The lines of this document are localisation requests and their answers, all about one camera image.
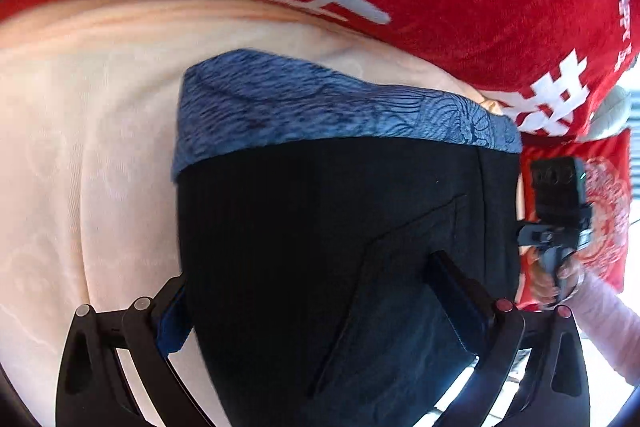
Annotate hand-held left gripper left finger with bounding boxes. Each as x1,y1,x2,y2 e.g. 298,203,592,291
55,274,216,427

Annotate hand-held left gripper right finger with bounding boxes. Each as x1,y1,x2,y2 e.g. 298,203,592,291
424,249,597,427

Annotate black pants with blue waistband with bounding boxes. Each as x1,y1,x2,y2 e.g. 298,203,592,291
170,48,524,427

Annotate person's right forearm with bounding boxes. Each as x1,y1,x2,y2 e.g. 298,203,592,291
570,271,640,384

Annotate person's right hand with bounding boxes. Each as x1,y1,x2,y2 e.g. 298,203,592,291
529,251,587,309

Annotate white pillow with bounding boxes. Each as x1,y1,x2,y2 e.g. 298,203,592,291
587,84,634,142

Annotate peach bed sheet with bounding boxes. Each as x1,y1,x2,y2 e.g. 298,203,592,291
0,0,506,427

